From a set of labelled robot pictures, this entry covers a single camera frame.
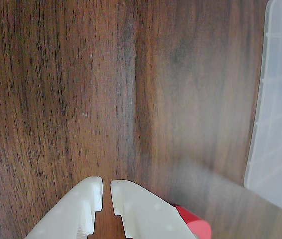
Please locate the red tape roll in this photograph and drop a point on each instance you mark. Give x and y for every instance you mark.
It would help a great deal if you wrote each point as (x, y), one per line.
(197, 224)

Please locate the clear plastic box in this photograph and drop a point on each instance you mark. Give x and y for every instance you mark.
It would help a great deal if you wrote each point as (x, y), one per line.
(275, 149)

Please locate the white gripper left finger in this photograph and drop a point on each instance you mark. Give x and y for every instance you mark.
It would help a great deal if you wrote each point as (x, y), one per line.
(68, 214)

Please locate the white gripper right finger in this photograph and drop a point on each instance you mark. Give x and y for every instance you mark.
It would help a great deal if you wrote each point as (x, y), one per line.
(151, 219)

